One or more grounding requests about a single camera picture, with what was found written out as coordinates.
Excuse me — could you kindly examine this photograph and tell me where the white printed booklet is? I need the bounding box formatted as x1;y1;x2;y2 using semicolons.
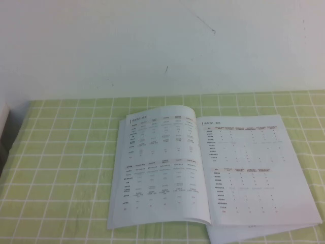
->
106;105;322;244

